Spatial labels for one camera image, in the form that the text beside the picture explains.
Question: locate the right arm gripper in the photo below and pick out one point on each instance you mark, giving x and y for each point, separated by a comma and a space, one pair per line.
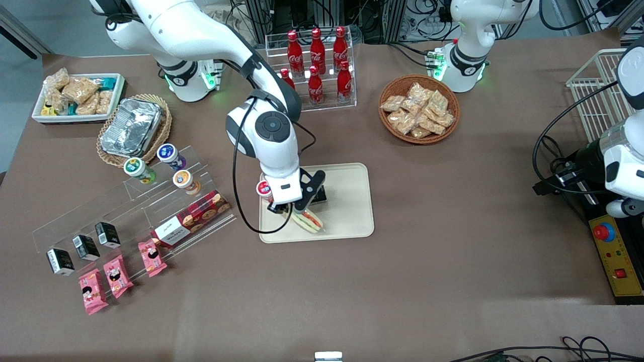
319, 196

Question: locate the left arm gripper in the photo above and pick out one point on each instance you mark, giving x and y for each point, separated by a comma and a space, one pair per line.
586, 157

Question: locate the triangle sandwich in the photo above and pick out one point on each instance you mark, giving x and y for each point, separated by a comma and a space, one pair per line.
309, 221

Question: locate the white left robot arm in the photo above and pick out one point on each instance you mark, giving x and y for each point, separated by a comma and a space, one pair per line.
470, 30

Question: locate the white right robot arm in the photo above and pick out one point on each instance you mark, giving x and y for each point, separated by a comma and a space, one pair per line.
201, 35

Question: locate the beige plastic tray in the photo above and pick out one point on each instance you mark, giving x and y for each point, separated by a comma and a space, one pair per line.
347, 211

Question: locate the small black box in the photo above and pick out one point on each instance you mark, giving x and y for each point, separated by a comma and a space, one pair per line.
107, 234
322, 197
85, 247
60, 261

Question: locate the red lid cup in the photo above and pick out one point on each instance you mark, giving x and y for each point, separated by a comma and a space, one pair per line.
263, 188

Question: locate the yellow emergency stop box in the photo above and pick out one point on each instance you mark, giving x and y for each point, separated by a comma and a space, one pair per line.
616, 256

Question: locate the clear acrylic bottle rack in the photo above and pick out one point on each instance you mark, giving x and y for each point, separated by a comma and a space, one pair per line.
327, 108

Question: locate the red plaid cookie box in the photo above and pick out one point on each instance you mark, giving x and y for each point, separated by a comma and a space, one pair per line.
193, 217

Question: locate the orange lid cup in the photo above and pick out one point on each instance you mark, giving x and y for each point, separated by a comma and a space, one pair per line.
184, 180

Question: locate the red cola bottle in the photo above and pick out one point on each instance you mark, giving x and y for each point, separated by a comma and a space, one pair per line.
294, 48
340, 44
286, 76
317, 45
344, 83
315, 88

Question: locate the round brown wicker basket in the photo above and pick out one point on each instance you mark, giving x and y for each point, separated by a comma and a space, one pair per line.
390, 128

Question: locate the blue lid cup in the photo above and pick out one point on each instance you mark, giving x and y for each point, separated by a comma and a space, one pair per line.
170, 155

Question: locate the clear packet of crackers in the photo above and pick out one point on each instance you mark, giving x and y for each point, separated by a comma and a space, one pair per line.
431, 124
420, 93
392, 103
420, 132
446, 119
402, 121
438, 102

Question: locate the oval light wicker basket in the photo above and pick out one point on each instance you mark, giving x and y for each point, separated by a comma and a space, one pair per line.
163, 128

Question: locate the pink snack packet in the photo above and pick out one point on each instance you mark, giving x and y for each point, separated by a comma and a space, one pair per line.
152, 257
117, 275
92, 290

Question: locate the clear acrylic stepped display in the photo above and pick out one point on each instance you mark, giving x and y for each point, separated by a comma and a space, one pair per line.
136, 211

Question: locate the silver metal clamp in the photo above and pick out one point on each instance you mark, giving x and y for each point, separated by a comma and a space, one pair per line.
328, 356

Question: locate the green lid cup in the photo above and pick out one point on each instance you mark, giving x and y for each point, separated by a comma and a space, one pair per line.
137, 168

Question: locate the silver foil container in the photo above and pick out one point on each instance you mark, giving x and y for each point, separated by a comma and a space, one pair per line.
132, 126

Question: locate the aluminium equipment rack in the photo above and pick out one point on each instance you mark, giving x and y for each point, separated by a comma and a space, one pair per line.
382, 20

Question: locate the white rectangular snack bin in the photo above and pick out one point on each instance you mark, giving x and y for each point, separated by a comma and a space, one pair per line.
118, 93

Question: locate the clear packet of granola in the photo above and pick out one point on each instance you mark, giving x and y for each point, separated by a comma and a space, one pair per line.
104, 100
79, 89
57, 79
54, 102
88, 105

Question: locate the teal snack packet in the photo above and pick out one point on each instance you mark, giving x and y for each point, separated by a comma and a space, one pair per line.
106, 82

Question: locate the yellow snack packet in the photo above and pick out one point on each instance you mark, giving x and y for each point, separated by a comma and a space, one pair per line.
48, 109

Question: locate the dark metal bar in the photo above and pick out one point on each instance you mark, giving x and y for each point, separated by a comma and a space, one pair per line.
20, 35

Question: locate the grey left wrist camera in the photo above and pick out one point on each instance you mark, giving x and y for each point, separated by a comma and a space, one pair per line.
624, 207

